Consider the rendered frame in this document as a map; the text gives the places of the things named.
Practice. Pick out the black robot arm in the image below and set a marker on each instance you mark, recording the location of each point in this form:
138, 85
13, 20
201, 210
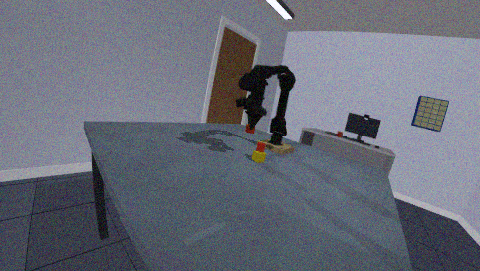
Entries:
255, 82

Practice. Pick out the red cube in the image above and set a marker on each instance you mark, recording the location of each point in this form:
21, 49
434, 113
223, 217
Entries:
248, 130
260, 147

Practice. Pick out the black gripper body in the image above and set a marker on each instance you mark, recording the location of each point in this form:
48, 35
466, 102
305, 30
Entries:
257, 107

